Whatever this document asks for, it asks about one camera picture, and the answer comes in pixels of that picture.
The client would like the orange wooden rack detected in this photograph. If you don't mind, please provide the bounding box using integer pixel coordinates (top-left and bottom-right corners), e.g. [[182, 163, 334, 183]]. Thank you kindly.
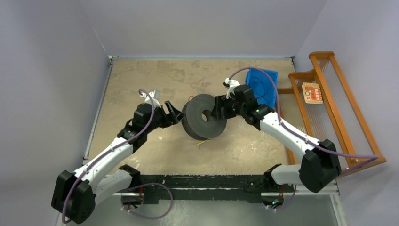
[[278, 51, 386, 171]]

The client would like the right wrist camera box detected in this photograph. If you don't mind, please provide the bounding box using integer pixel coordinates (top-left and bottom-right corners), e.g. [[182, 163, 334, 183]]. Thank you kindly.
[[223, 78, 240, 99]]

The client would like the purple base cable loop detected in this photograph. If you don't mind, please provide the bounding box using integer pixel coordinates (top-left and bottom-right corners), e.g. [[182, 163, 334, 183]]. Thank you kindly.
[[120, 183, 174, 220]]

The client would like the orange patterned card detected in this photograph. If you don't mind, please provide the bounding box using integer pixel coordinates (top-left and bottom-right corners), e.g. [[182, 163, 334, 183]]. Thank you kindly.
[[302, 82, 323, 104]]

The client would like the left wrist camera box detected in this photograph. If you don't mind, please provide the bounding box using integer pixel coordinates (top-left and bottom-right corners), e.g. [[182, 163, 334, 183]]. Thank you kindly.
[[139, 89, 161, 108]]

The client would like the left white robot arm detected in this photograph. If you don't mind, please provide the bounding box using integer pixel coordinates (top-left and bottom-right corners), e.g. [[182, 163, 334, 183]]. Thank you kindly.
[[51, 101, 184, 224]]

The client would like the blue plastic bin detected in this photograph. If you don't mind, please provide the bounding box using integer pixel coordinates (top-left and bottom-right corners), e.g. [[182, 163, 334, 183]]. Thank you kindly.
[[245, 69, 276, 107]]

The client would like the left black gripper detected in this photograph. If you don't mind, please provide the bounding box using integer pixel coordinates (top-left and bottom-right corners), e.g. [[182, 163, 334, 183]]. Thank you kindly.
[[144, 101, 184, 134]]

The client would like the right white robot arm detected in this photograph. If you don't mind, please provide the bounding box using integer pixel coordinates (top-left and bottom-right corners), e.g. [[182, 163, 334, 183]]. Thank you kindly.
[[211, 85, 342, 193]]

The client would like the black cable spool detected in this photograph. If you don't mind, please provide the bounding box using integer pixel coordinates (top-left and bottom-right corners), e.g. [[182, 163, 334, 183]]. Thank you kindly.
[[182, 94, 227, 141]]

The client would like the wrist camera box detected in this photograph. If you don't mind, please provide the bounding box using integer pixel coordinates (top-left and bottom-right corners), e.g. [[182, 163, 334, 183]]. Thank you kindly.
[[223, 78, 240, 99], [139, 89, 161, 108]]

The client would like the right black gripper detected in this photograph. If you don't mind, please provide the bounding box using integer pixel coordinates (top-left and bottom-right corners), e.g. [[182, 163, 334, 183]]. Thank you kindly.
[[211, 94, 247, 121]]

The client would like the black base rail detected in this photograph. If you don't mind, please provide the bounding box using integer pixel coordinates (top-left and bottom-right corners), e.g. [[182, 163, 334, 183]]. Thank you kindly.
[[124, 175, 294, 204]]

